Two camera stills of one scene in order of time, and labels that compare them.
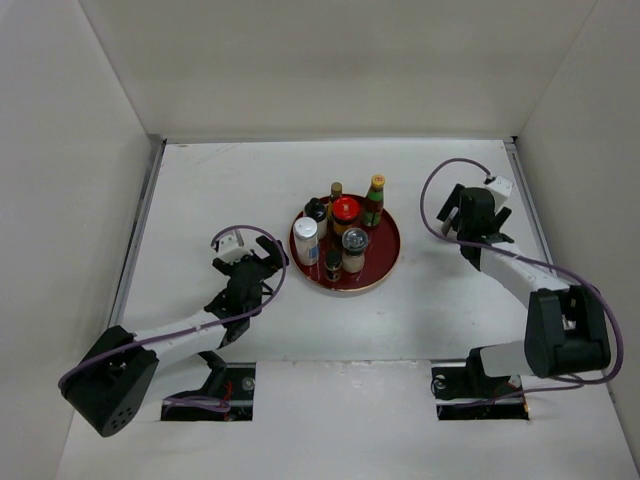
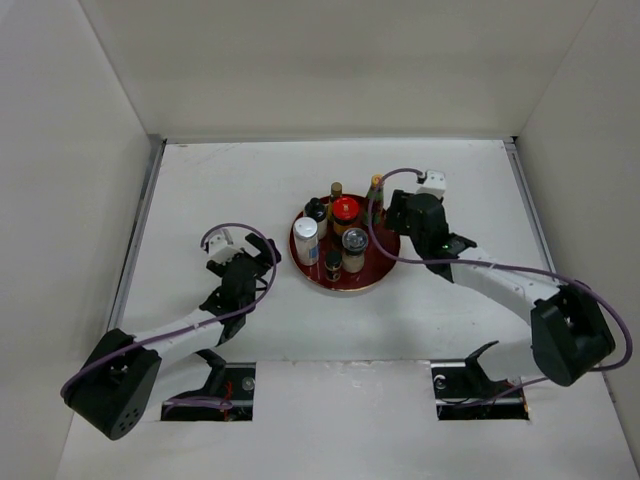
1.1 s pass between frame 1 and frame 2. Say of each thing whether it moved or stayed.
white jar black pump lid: stayed
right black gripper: moved
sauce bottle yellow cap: stayed
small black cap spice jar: stayed
